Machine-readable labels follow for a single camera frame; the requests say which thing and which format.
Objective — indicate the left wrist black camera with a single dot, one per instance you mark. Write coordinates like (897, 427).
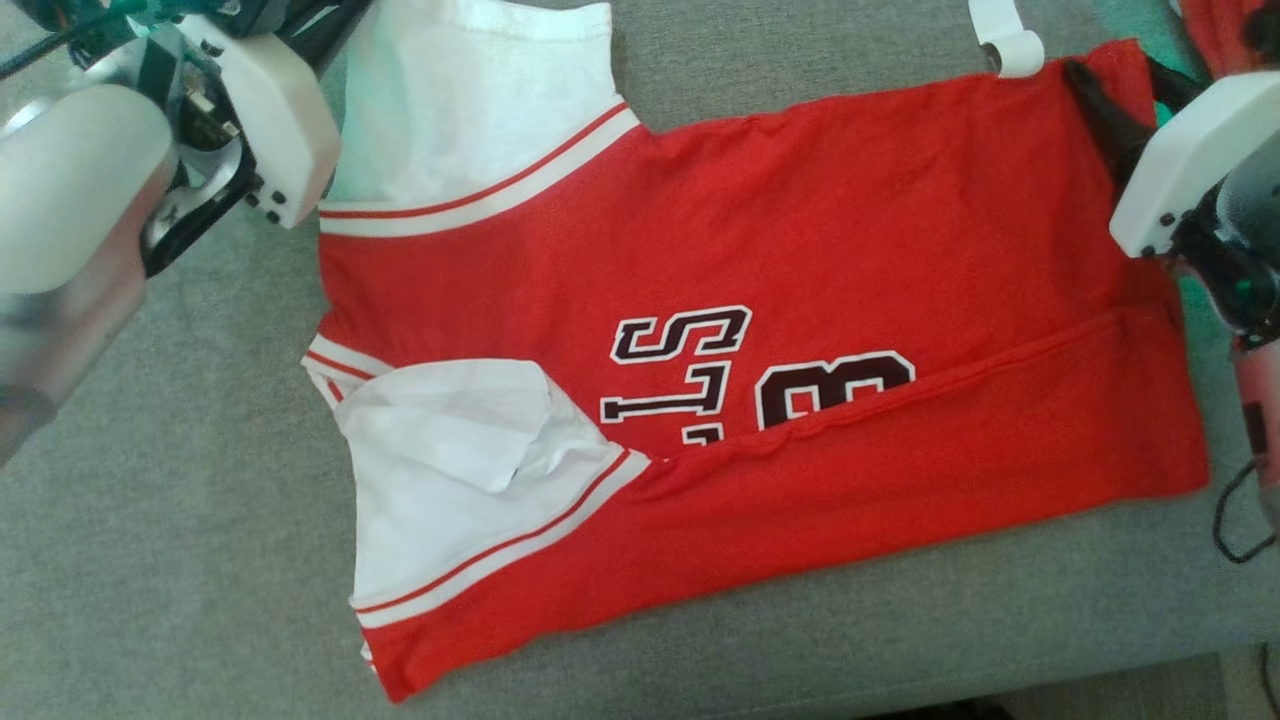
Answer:
(265, 15)

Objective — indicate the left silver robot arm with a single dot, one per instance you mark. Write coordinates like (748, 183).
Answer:
(70, 220)

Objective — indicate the red jersey with white sleeves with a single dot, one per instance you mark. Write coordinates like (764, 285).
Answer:
(800, 250)

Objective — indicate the right gripper white-banded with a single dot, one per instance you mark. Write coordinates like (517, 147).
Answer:
(1190, 150)

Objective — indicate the grey sofa seat cushion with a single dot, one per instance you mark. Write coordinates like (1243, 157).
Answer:
(150, 550)

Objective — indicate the red white-trimmed garment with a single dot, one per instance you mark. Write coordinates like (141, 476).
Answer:
(1215, 35)

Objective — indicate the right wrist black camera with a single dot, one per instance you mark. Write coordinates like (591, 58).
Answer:
(1265, 30)

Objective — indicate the wrist black camera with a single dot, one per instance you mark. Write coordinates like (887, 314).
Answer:
(1265, 30)
(265, 15)

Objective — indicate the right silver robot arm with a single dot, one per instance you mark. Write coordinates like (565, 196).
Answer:
(1262, 420)

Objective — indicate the left gripper white-banded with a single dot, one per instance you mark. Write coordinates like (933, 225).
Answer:
(280, 130)

